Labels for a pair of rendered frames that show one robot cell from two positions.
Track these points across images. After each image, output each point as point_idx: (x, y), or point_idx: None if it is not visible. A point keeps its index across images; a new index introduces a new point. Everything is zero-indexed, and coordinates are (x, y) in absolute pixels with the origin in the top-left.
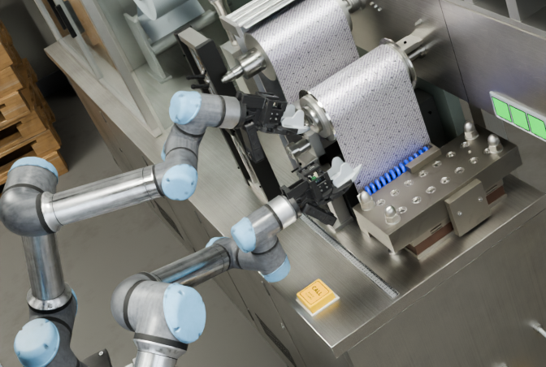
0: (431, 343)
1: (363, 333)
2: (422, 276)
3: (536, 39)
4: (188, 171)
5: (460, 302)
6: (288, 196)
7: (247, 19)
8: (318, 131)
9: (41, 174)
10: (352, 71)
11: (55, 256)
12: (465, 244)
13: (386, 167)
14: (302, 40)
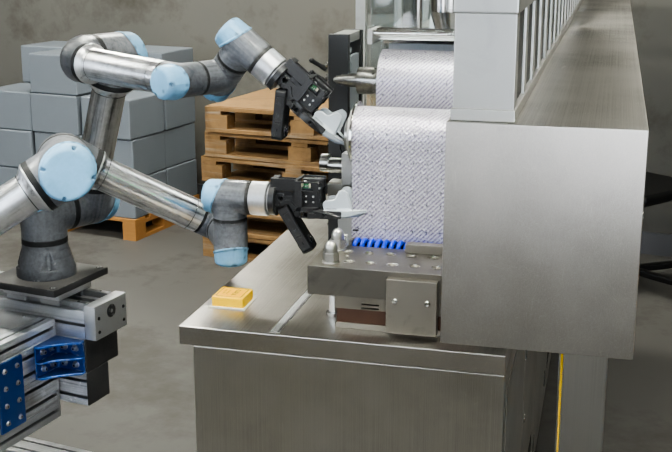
0: (290, 424)
1: (218, 340)
2: (314, 335)
3: None
4: (176, 73)
5: (343, 403)
6: (271, 183)
7: (385, 30)
8: (344, 146)
9: (123, 45)
10: (412, 110)
11: (104, 136)
12: (381, 340)
13: (394, 236)
14: (420, 78)
